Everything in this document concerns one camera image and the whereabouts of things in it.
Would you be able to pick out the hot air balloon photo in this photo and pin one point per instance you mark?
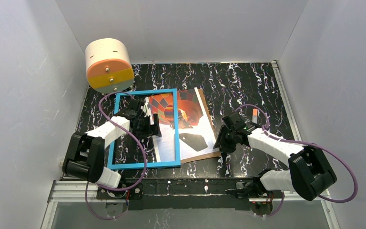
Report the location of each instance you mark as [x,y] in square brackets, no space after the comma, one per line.
[189,123]

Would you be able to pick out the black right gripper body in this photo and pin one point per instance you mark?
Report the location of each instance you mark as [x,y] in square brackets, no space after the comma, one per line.
[224,140]

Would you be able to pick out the brown frame backing board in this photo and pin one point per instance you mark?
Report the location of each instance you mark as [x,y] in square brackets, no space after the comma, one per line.
[196,130]

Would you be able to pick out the white orange-capped marker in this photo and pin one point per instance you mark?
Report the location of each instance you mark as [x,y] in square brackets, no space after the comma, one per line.
[255,115]

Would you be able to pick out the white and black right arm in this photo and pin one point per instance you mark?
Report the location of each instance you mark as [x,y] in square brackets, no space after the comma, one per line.
[309,173]

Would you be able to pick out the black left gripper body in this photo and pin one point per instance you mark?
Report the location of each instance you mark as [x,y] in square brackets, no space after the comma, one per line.
[149,123]

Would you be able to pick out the white cylindrical drawer box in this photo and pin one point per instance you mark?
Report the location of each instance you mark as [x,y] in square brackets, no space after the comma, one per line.
[108,66]

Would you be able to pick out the black front mounting rail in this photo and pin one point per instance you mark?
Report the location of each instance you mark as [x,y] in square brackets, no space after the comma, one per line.
[186,193]

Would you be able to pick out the blue wooden picture frame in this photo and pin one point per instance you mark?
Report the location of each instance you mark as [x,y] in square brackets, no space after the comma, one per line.
[177,161]

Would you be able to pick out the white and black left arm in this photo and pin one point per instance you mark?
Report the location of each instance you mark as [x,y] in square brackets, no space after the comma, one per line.
[84,158]

